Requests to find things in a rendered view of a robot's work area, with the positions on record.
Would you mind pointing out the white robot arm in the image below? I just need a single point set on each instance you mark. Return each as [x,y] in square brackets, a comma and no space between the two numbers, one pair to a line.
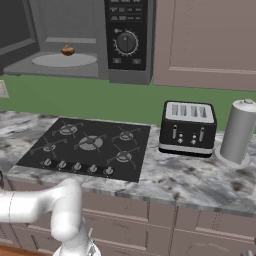
[66,213]

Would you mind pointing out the grey microwave oven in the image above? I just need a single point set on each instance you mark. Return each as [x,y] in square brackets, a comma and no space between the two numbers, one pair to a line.
[130,71]

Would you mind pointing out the round microwave turntable plate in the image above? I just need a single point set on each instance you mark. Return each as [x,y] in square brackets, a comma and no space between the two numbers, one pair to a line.
[63,61]

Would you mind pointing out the grey microwave door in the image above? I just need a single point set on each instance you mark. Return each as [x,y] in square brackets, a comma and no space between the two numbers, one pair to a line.
[15,30]

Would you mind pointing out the black gas hob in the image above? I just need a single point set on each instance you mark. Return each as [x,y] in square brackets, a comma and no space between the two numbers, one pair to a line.
[90,143]

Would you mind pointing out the silver hob knob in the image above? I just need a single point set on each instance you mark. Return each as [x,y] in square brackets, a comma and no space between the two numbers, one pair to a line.
[92,169]
[62,164]
[47,162]
[108,171]
[77,166]

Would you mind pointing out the black and silver toaster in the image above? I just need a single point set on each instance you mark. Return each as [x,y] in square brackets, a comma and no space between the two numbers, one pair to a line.
[186,133]

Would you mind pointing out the taupe drawer front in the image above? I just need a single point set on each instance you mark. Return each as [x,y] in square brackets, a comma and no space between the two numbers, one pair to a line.
[116,206]

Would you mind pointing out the brown cupcake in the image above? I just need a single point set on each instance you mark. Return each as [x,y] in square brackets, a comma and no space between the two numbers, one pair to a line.
[67,50]

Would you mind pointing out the grey paper towel roll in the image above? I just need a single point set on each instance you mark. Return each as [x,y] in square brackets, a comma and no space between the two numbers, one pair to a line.
[237,133]

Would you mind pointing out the taupe wall cupboard door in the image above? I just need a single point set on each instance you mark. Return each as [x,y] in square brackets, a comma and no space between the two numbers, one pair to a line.
[206,40]

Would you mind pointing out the white wall socket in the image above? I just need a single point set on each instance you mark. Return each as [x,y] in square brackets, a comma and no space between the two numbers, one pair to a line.
[3,89]

